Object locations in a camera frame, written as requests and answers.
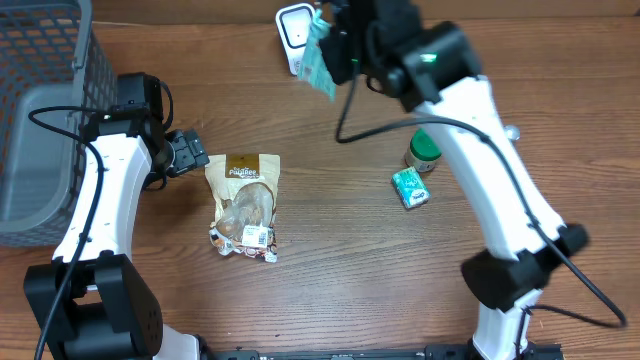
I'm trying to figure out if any white barcode scanner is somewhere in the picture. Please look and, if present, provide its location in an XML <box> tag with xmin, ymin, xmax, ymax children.
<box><xmin>275</xmin><ymin>3</ymin><xmax>315</xmax><ymax>76</ymax></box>

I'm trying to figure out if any small teal white box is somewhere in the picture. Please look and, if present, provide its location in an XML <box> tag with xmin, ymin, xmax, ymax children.
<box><xmin>391</xmin><ymin>167</ymin><xmax>431</xmax><ymax>209</ymax></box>

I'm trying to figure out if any teal tissue pack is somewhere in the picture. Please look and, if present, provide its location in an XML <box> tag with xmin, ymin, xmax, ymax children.
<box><xmin>297</xmin><ymin>9</ymin><xmax>336</xmax><ymax>102</ymax></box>

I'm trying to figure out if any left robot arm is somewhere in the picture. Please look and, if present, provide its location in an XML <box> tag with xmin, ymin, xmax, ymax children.
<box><xmin>24</xmin><ymin>73</ymin><xmax>214</xmax><ymax>360</ymax></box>

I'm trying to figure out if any yellow liquid bottle silver cap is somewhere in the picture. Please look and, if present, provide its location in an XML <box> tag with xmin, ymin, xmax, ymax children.
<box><xmin>504</xmin><ymin>125</ymin><xmax>520</xmax><ymax>142</ymax></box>

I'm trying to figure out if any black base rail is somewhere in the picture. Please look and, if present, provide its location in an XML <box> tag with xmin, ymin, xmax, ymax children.
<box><xmin>199</xmin><ymin>342</ymin><xmax>566</xmax><ymax>360</ymax></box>

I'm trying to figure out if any green lid white jar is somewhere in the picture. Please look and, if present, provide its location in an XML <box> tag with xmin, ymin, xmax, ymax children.
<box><xmin>404</xmin><ymin>128</ymin><xmax>442</xmax><ymax>173</ymax></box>

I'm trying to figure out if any grey plastic shopping basket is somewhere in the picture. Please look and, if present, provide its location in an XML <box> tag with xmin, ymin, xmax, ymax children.
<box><xmin>1</xmin><ymin>0</ymin><xmax>117</xmax><ymax>247</ymax></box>

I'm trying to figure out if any brown snack packet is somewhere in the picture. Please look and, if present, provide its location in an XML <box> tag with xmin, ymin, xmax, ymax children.
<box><xmin>205</xmin><ymin>154</ymin><xmax>281</xmax><ymax>263</ymax></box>

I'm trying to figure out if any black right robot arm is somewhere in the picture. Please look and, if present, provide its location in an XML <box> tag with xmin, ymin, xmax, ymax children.
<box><xmin>319</xmin><ymin>0</ymin><xmax>588</xmax><ymax>359</ymax></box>

